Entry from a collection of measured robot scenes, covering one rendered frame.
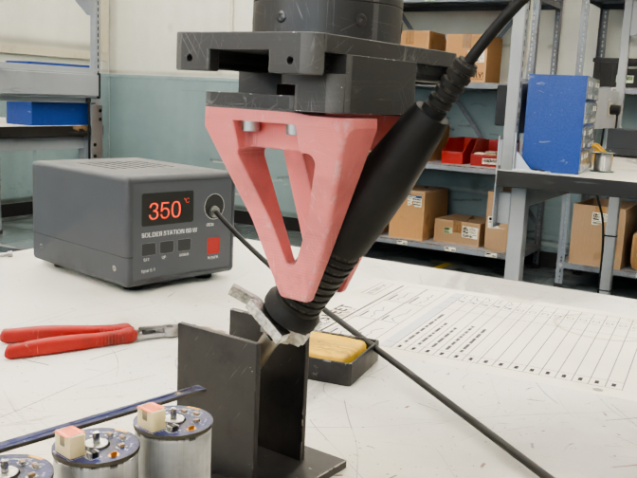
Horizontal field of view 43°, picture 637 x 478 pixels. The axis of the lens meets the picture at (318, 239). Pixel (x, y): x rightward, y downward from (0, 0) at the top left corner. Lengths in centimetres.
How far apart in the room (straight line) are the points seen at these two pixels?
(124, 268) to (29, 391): 22
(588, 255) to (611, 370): 375
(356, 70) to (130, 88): 612
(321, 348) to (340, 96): 25
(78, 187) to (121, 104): 573
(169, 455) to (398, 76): 15
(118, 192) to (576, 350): 37
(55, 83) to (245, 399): 301
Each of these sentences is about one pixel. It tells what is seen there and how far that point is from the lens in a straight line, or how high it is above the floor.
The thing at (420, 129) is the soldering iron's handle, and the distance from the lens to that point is 29.
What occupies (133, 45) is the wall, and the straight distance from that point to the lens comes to 639.
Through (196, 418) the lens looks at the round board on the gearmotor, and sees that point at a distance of 27.
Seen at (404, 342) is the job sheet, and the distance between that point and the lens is 57.
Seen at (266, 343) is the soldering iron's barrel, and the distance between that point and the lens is 35.
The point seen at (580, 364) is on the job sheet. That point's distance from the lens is 57.
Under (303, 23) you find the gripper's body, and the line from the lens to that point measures 30.
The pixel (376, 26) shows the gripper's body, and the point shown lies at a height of 94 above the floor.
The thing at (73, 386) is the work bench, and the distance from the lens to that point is 48.
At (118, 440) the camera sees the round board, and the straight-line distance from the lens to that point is 26.
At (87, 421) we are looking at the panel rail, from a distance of 27.
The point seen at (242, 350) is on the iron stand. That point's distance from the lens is 34.
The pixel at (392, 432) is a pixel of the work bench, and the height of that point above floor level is 75.
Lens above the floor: 92
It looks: 10 degrees down
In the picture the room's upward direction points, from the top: 3 degrees clockwise
